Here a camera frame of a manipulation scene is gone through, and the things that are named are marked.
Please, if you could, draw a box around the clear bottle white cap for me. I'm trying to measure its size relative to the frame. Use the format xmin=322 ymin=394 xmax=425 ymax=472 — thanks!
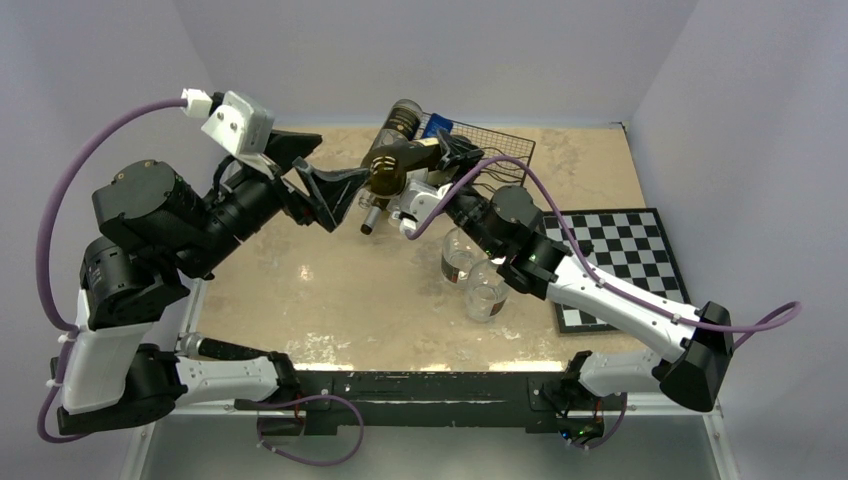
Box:
xmin=464 ymin=258 xmax=510 ymax=323

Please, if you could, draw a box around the blue square glass bottle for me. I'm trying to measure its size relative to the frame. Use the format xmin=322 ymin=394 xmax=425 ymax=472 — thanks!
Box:
xmin=420 ymin=113 xmax=454 ymax=138

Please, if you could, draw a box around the dark brown glass bottle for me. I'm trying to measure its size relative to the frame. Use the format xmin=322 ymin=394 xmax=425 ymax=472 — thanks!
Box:
xmin=360 ymin=139 xmax=444 ymax=198

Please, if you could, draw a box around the clear bottle silver cap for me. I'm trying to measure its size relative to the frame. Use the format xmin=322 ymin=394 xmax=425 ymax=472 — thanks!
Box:
xmin=440 ymin=227 xmax=485 ymax=289

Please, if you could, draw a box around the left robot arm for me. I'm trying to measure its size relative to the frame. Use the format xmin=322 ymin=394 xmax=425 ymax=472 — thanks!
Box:
xmin=52 ymin=131 xmax=371 ymax=438

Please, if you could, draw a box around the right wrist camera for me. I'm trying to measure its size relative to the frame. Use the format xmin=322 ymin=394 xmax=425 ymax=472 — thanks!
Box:
xmin=391 ymin=180 xmax=453 ymax=235

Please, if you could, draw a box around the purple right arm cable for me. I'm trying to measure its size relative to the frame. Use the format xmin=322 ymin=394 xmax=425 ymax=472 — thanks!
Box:
xmin=405 ymin=156 xmax=803 ymax=349

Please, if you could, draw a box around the aluminium table frame rail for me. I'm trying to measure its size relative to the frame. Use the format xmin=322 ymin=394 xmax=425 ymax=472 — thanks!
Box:
xmin=119 ymin=119 xmax=740 ymax=480

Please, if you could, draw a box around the black wire wine rack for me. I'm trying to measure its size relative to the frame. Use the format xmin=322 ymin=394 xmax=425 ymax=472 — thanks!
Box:
xmin=414 ymin=113 xmax=536 ymax=187

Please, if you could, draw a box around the clear glass bottle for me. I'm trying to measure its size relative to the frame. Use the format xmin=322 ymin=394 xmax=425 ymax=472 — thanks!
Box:
xmin=360 ymin=99 xmax=423 ymax=235

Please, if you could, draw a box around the black mounting base plate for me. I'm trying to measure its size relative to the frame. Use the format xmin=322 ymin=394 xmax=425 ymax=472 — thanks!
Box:
xmin=235 ymin=371 xmax=623 ymax=435

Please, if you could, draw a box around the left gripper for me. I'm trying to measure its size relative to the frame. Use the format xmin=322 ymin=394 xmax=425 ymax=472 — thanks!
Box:
xmin=178 ymin=128 xmax=372 ymax=276

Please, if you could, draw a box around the black white chessboard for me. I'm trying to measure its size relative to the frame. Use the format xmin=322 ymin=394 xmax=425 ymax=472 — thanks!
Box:
xmin=562 ymin=208 xmax=691 ymax=303

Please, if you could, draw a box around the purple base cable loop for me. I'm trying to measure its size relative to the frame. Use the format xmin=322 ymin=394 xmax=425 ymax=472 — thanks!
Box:
xmin=256 ymin=384 xmax=370 ymax=466

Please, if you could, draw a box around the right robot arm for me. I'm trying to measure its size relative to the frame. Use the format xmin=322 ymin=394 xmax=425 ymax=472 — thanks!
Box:
xmin=400 ymin=130 xmax=734 ymax=412

